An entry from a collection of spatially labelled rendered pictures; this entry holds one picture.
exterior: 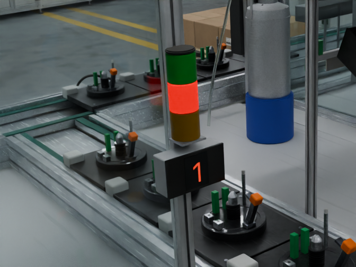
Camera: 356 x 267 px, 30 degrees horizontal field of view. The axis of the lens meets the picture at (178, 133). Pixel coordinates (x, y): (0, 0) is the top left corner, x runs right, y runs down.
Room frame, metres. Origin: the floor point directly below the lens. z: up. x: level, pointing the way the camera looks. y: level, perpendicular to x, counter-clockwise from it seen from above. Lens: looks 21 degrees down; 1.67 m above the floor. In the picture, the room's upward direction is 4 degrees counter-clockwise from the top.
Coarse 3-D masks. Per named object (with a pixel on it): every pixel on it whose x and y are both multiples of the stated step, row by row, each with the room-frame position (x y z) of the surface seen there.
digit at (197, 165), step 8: (184, 160) 1.03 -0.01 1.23; (192, 160) 1.04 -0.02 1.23; (200, 160) 1.05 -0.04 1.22; (192, 168) 1.04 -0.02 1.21; (200, 168) 1.05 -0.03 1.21; (192, 176) 1.04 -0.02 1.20; (200, 176) 1.05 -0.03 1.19; (208, 176) 1.05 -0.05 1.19; (192, 184) 1.04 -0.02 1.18; (200, 184) 1.04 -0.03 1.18
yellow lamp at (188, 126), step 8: (192, 112) 1.05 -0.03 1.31; (176, 120) 1.04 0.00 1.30; (184, 120) 1.04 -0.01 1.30; (192, 120) 1.04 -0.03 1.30; (176, 128) 1.04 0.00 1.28; (184, 128) 1.04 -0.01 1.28; (192, 128) 1.04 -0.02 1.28; (176, 136) 1.04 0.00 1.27; (184, 136) 1.04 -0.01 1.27; (192, 136) 1.04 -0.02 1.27
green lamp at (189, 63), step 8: (168, 56) 1.05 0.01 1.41; (176, 56) 1.04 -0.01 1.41; (184, 56) 1.04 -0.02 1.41; (192, 56) 1.05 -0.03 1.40; (168, 64) 1.05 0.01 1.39; (176, 64) 1.04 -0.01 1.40; (184, 64) 1.04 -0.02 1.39; (192, 64) 1.05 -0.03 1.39; (168, 72) 1.05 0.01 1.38; (176, 72) 1.04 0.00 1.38; (184, 72) 1.04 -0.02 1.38; (192, 72) 1.05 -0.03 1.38; (168, 80) 1.05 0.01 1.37; (176, 80) 1.04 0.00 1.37; (184, 80) 1.04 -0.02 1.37; (192, 80) 1.05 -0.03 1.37
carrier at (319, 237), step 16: (304, 240) 1.10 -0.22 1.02; (320, 240) 1.06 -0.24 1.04; (240, 256) 1.11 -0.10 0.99; (256, 256) 1.14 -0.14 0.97; (272, 256) 1.13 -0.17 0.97; (288, 256) 1.10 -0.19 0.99; (304, 256) 1.09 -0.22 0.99; (320, 256) 1.05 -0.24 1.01; (336, 256) 1.08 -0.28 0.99; (352, 256) 1.11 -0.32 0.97
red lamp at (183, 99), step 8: (168, 88) 1.05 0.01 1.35; (176, 88) 1.04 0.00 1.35; (184, 88) 1.04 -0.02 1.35; (192, 88) 1.04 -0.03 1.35; (168, 96) 1.06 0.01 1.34; (176, 96) 1.04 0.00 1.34; (184, 96) 1.04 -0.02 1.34; (192, 96) 1.04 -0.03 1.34; (176, 104) 1.04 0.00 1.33; (184, 104) 1.04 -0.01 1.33; (192, 104) 1.04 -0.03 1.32; (176, 112) 1.04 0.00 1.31; (184, 112) 1.04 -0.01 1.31
